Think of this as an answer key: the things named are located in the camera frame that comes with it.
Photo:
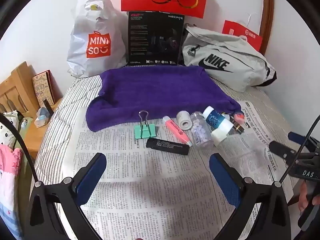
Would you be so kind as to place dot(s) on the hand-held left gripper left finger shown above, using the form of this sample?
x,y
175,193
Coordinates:
x,y
91,177

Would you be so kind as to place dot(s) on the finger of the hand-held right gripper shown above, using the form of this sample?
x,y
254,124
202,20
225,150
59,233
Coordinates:
x,y
296,136
281,148

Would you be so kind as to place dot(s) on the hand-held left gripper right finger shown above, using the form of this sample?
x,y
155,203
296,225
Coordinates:
x,y
225,177

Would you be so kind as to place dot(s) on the black and gold tube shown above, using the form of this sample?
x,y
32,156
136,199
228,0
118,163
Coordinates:
x,y
236,128

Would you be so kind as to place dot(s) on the pink round case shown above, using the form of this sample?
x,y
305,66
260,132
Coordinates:
x,y
238,117

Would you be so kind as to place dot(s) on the blue and white tube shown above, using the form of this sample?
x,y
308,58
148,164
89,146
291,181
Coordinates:
x,y
215,120

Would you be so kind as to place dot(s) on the black rectangular stick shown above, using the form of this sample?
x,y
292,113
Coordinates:
x,y
167,146

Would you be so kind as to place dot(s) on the small white jar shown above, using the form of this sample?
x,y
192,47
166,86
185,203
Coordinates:
x,y
185,122

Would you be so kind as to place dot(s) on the pink highlighter pen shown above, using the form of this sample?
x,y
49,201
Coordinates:
x,y
175,130

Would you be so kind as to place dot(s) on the green binder clip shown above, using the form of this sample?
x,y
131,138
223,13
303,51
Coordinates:
x,y
143,131

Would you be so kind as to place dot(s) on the person's right hand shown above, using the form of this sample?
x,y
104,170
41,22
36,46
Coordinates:
x,y
303,197

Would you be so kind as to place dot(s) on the small white cylinder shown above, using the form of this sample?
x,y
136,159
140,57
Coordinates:
x,y
218,137

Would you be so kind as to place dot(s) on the clear bottle of tablets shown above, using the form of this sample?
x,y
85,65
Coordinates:
x,y
201,135

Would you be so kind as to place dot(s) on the newspaper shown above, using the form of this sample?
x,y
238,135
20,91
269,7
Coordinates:
x,y
150,180

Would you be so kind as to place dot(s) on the wooden nightstand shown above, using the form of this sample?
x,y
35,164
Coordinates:
x,y
32,135

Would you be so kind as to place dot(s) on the tissue pack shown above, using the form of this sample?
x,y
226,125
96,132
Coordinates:
x,y
42,120

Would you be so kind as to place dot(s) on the small black stand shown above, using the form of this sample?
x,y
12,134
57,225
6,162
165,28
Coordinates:
x,y
48,105

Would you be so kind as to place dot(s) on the pink printed cloth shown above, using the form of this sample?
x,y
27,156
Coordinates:
x,y
7,170

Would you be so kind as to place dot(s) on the floral cloth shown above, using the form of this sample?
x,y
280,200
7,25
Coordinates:
x,y
7,130

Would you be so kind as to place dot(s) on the patterned notebook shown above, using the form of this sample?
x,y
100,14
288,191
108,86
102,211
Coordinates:
x,y
43,87

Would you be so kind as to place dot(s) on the purple towel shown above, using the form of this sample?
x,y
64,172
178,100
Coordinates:
x,y
150,90

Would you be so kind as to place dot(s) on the grey waist bag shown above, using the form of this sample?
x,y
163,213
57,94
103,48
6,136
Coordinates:
x,y
225,45

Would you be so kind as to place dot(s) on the wooden headboard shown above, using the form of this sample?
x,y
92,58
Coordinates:
x,y
15,87

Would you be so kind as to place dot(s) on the small red paper bag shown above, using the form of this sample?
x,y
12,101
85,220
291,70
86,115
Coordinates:
x,y
232,28

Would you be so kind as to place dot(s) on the white plastic shopping bag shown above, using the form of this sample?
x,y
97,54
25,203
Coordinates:
x,y
82,25

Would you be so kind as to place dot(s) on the black product box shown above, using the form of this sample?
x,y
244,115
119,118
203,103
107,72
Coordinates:
x,y
150,30

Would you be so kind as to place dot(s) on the brown wooden door frame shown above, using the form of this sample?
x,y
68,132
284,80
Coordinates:
x,y
268,10

